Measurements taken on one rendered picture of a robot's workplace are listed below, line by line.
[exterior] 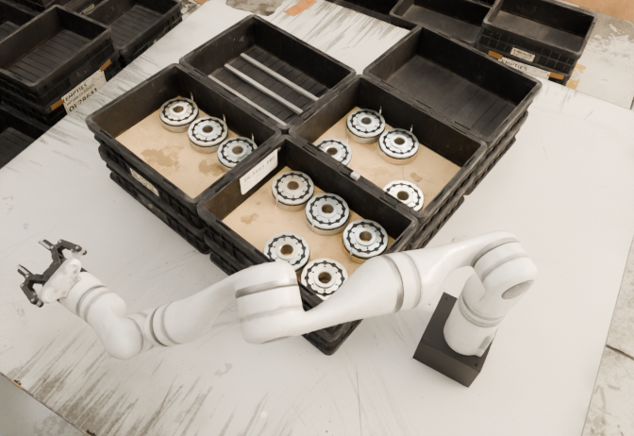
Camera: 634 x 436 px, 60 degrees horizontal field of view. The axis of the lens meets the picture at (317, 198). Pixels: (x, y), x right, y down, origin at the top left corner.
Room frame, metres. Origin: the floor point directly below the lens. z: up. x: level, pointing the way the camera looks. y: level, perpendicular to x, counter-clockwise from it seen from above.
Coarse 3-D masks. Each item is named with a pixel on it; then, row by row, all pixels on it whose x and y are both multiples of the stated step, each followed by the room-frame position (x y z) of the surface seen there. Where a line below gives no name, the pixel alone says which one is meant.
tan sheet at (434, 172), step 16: (336, 128) 1.05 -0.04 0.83; (352, 144) 0.99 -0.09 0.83; (368, 144) 1.00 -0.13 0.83; (352, 160) 0.94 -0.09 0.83; (368, 160) 0.94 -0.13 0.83; (384, 160) 0.94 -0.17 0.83; (416, 160) 0.95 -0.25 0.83; (432, 160) 0.95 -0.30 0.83; (448, 160) 0.95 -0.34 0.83; (368, 176) 0.89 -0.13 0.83; (384, 176) 0.89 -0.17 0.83; (400, 176) 0.89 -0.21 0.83; (416, 176) 0.89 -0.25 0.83; (432, 176) 0.90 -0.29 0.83; (448, 176) 0.90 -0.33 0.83; (432, 192) 0.85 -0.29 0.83
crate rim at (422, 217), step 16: (352, 80) 1.13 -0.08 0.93; (368, 80) 1.14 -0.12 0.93; (336, 96) 1.07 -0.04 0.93; (400, 96) 1.08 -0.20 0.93; (432, 112) 1.03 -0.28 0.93; (480, 144) 0.92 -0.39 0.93; (336, 160) 0.85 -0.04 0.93; (384, 192) 0.76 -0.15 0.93; (448, 192) 0.78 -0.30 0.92; (432, 208) 0.72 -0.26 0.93
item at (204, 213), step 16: (272, 144) 0.89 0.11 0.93; (304, 144) 0.89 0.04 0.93; (256, 160) 0.84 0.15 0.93; (320, 160) 0.85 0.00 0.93; (240, 176) 0.79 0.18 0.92; (368, 192) 0.76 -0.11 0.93; (400, 208) 0.72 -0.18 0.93; (224, 224) 0.65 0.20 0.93; (416, 224) 0.68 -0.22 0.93; (240, 240) 0.62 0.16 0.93; (400, 240) 0.64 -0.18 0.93; (256, 256) 0.58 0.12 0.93; (304, 288) 0.51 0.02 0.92
